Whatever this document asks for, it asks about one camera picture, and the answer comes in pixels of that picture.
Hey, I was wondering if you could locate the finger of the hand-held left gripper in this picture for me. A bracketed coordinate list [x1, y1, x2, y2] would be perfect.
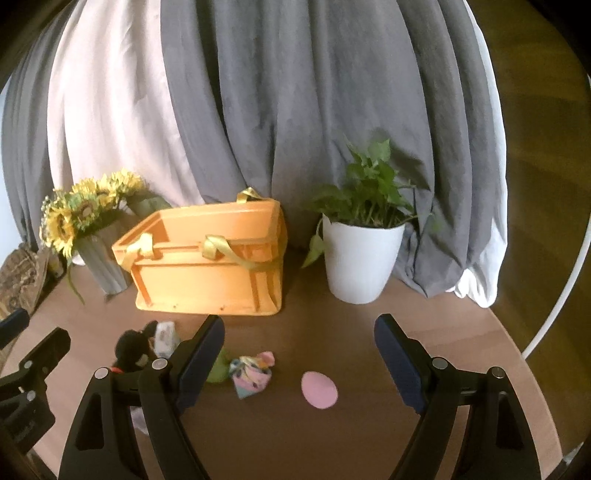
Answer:
[16, 328, 72, 393]
[0, 308, 31, 350]

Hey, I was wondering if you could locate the white hoop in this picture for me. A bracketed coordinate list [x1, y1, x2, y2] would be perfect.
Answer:
[522, 76, 591, 358]

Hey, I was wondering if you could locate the pink egg-shaped sponge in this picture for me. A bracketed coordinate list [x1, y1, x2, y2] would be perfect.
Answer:
[301, 370, 339, 409]

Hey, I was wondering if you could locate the white plant pot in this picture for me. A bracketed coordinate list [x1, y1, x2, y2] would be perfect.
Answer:
[322, 215, 407, 304]

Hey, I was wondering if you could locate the orange basket with yellow ribbons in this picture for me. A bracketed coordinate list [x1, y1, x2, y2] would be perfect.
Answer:
[112, 187, 289, 317]

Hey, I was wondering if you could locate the grey curtain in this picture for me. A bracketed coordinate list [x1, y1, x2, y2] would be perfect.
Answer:
[0, 0, 509, 298]

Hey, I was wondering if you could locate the colourful patterned cloth pouch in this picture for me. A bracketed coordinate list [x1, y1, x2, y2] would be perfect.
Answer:
[229, 352, 275, 400]

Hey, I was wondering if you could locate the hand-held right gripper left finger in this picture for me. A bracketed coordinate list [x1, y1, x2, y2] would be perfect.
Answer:
[58, 315, 227, 480]

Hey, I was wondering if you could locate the sunflower bouquet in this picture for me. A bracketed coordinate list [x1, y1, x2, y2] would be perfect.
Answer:
[39, 171, 171, 305]

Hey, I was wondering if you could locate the brown woven basket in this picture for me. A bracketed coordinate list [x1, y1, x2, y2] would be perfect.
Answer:
[0, 247, 54, 333]

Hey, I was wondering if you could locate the green potted plant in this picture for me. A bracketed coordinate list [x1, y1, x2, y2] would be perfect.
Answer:
[301, 136, 444, 269]

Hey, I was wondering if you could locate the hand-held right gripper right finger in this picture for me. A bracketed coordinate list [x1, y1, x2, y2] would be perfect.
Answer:
[374, 314, 541, 480]

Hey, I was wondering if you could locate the green soft toy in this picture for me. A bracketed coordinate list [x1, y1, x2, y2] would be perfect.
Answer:
[205, 348, 234, 384]

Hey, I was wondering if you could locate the grey ribbed vase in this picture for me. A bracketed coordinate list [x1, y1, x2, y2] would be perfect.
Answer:
[76, 233, 130, 295]

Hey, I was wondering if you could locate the small white soft toy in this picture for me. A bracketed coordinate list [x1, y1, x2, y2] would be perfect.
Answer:
[152, 322, 182, 358]

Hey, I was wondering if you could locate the black mouse plush toy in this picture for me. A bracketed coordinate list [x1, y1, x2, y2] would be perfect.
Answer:
[113, 320, 160, 374]

